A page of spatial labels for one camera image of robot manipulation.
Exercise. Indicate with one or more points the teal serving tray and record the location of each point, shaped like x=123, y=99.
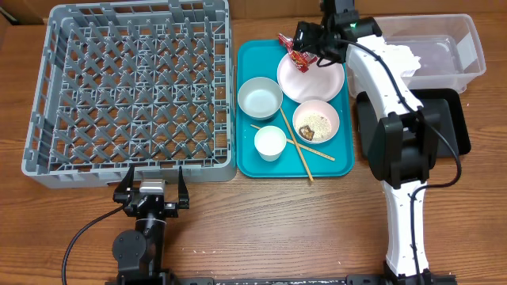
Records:
x=260, y=58

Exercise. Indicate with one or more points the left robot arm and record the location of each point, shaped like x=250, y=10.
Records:
x=139, y=252

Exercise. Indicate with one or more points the white napkin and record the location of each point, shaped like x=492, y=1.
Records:
x=401, y=60

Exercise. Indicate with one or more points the grey bowl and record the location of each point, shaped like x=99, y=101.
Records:
x=260, y=98

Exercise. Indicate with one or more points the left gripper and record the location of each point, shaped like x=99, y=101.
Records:
x=172, y=209

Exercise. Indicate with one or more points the black tray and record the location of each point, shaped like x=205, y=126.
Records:
x=446, y=101

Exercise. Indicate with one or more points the wooden chopstick with markings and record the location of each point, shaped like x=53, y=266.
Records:
x=326, y=156

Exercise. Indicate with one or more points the grey dish rack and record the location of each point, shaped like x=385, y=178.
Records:
x=147, y=85

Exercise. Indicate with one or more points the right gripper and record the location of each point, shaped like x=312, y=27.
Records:
x=311, y=35

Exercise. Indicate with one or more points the white cup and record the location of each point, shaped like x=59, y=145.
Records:
x=270, y=142

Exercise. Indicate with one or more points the red snack wrapper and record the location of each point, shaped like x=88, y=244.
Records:
x=301, y=60

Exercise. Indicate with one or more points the small pink bowl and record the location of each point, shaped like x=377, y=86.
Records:
x=321, y=107

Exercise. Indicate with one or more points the brown food scrap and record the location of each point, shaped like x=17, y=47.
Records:
x=306, y=132

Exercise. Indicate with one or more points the large pink plate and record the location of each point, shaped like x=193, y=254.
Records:
x=318, y=83

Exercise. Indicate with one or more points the clear plastic bin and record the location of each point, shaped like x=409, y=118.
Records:
x=448, y=45

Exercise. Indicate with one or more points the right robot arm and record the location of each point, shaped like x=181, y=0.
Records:
x=405, y=140

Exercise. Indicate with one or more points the white rice pile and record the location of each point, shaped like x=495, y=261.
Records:
x=318, y=123

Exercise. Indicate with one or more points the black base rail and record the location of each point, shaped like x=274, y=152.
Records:
x=277, y=281

